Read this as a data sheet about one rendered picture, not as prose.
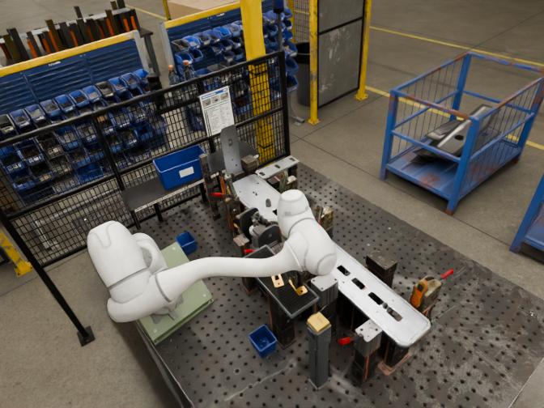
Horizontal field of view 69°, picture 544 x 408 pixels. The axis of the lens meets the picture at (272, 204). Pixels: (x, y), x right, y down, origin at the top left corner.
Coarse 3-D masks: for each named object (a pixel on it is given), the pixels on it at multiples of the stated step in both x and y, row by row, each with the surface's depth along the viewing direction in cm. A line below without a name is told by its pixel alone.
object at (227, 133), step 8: (224, 128) 227; (232, 128) 231; (224, 136) 230; (232, 136) 234; (224, 144) 233; (232, 144) 237; (224, 152) 236; (232, 152) 240; (224, 160) 239; (232, 160) 243; (240, 160) 247; (232, 168) 246; (240, 168) 250
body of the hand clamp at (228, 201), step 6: (228, 198) 223; (228, 204) 219; (234, 204) 221; (228, 210) 223; (234, 210) 223; (228, 216) 228; (234, 216) 226; (234, 222) 229; (234, 228) 232; (234, 234) 235
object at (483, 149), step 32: (448, 64) 372; (512, 64) 360; (448, 96) 402; (480, 96) 397; (512, 96) 310; (448, 128) 382; (480, 128) 301; (512, 128) 345; (384, 160) 381; (416, 160) 381; (448, 160) 350; (480, 160) 378; (512, 160) 398; (448, 192) 348
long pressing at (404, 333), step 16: (256, 176) 246; (240, 192) 235; (256, 192) 234; (272, 192) 232; (272, 208) 221; (336, 272) 183; (352, 272) 182; (368, 272) 181; (352, 288) 175; (368, 288) 174; (384, 288) 174; (368, 304) 168; (400, 304) 167; (384, 320) 162; (416, 320) 160; (400, 336) 155; (416, 336) 155
